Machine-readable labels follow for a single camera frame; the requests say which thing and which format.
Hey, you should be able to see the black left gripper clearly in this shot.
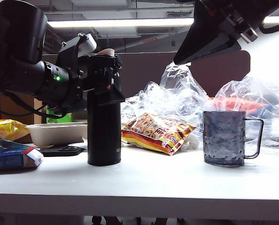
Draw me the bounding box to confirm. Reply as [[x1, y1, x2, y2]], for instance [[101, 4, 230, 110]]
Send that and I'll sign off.
[[66, 55, 126, 111]]

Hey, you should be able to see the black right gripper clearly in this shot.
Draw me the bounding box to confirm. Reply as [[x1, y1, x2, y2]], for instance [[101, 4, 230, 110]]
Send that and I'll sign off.
[[173, 0, 279, 66]]

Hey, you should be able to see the black thermos flask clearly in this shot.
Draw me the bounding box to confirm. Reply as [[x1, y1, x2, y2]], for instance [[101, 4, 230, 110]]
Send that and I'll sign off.
[[86, 48, 124, 167]]

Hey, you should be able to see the brown desk partition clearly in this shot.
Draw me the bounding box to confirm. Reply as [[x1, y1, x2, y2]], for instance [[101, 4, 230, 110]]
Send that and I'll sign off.
[[41, 50, 251, 119]]

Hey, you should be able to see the ceiling air vent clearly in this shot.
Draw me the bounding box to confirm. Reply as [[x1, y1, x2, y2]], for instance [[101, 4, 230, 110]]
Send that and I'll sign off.
[[166, 11, 194, 19]]

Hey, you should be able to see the green snack packet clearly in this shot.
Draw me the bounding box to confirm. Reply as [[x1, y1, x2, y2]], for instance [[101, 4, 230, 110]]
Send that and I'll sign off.
[[46, 105, 75, 124]]

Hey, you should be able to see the crumpled clear plastic bag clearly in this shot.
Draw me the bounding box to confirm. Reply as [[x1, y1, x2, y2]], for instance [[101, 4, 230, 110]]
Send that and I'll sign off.
[[120, 62, 211, 142]]

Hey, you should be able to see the ceiling light strip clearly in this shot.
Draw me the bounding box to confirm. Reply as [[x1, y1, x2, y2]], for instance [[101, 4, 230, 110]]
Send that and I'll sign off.
[[47, 16, 279, 29]]

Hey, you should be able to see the orange item inside bag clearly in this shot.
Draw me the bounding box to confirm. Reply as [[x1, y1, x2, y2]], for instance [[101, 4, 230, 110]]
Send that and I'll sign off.
[[209, 97, 269, 115]]

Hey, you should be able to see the orange yellow snack bag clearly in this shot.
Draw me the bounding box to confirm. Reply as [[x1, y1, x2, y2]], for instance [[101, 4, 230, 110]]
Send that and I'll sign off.
[[121, 112, 197, 157]]

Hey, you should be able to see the beige pulp food container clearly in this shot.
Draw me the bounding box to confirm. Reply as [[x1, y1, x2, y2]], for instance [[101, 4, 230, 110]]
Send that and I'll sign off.
[[25, 121, 89, 147]]

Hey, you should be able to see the black flat lid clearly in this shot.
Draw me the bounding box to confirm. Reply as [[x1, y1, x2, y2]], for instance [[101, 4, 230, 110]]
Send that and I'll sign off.
[[41, 144, 86, 157]]

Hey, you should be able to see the white crumpled plastic wrapper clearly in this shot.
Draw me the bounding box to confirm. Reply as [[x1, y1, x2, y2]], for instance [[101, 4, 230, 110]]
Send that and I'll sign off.
[[181, 134, 199, 151]]

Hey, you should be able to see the brown cardboard box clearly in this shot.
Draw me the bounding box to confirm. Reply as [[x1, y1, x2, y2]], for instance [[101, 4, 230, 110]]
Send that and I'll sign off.
[[0, 91, 47, 125]]

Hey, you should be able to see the yellow chip bag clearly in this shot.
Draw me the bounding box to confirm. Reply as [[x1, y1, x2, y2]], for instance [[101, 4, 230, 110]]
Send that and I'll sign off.
[[0, 119, 30, 142]]

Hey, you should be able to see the blue white carton box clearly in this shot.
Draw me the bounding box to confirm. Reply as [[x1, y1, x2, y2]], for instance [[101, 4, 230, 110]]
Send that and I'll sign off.
[[0, 135, 44, 172]]

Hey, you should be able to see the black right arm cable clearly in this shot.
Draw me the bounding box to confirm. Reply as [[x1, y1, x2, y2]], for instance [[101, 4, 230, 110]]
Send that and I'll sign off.
[[258, 21, 279, 35]]

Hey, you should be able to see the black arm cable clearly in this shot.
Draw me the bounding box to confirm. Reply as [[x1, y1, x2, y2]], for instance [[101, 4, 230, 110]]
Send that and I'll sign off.
[[0, 90, 68, 118], [258, 21, 279, 35]]

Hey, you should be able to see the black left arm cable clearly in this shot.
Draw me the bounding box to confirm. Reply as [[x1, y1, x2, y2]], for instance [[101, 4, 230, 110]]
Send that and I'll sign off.
[[0, 90, 68, 118]]

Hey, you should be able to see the grey translucent handled cup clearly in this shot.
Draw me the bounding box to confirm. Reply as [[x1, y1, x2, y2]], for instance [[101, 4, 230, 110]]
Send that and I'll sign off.
[[203, 110, 264, 168]]

